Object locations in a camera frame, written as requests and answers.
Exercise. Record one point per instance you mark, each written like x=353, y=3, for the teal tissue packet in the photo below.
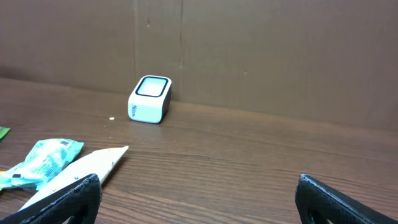
x=46, y=160

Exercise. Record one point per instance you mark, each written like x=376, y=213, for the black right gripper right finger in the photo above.
x=317, y=203

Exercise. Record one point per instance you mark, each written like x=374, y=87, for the white barcode scanner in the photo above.
x=150, y=100

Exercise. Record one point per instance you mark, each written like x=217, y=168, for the white tube gold cap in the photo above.
x=100, y=162

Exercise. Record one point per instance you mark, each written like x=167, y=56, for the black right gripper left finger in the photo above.
x=76, y=203

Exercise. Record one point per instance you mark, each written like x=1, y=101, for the green snack packet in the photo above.
x=3, y=132

